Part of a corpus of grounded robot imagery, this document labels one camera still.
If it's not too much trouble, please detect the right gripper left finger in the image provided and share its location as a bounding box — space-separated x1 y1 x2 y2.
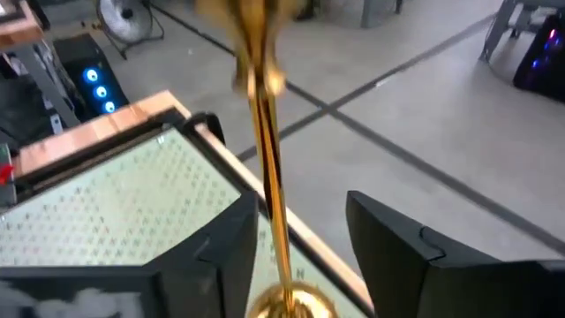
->
0 191 260 318

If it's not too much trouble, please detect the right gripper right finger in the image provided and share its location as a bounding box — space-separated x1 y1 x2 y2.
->
346 190 565 318

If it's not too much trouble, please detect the gold metal candlestick holder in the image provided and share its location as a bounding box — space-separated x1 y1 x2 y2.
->
193 0 341 318

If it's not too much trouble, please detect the green perforated metal shelf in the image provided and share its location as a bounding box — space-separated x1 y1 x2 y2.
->
0 126 370 318

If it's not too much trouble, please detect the computer tower with blue lights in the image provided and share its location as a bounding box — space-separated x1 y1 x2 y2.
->
52 33 132 123

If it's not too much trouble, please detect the computer tower with purple lights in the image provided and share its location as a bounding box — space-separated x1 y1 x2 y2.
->
512 12 565 105

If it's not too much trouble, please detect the grey metal table stand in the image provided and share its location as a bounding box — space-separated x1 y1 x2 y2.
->
478 0 565 63

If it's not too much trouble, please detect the round metal floor fan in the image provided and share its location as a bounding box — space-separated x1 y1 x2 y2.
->
95 0 165 61

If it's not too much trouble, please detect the wood-top workbench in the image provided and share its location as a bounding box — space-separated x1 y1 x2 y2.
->
0 0 83 133

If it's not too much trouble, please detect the black aluminium table frame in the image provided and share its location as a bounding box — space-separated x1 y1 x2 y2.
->
12 108 376 318

